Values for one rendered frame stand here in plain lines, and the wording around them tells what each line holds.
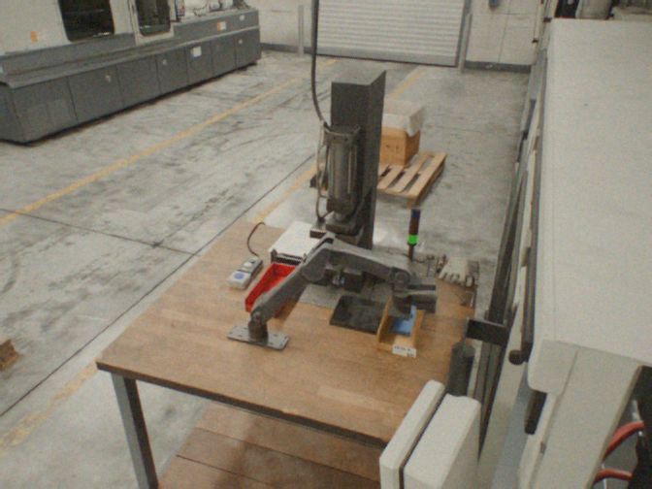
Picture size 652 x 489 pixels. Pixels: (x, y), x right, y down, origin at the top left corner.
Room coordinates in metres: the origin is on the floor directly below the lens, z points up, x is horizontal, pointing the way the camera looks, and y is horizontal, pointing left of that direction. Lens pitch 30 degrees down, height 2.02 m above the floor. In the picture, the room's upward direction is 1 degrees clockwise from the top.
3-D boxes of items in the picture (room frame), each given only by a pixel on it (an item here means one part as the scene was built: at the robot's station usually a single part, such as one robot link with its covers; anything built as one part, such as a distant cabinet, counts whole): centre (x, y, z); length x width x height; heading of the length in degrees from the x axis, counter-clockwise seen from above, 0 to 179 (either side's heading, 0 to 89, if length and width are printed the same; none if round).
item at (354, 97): (1.73, -0.08, 1.44); 0.17 x 0.13 x 0.42; 163
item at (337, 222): (1.68, -0.05, 1.22); 0.26 x 0.18 x 0.30; 163
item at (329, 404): (1.47, 0.04, 0.45); 1.12 x 0.99 x 0.90; 73
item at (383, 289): (1.68, -0.09, 0.88); 0.65 x 0.50 x 0.03; 73
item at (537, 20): (6.64, -2.49, 1.27); 0.23 x 0.18 x 0.38; 70
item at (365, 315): (1.40, -0.11, 0.91); 0.17 x 0.16 x 0.02; 73
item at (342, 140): (1.61, -0.03, 1.37); 0.11 x 0.09 x 0.30; 73
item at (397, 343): (1.33, -0.26, 0.93); 0.25 x 0.13 x 0.08; 163
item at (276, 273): (1.51, 0.20, 0.93); 0.25 x 0.12 x 0.06; 163
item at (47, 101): (8.04, 2.83, 0.49); 5.51 x 1.02 x 0.97; 160
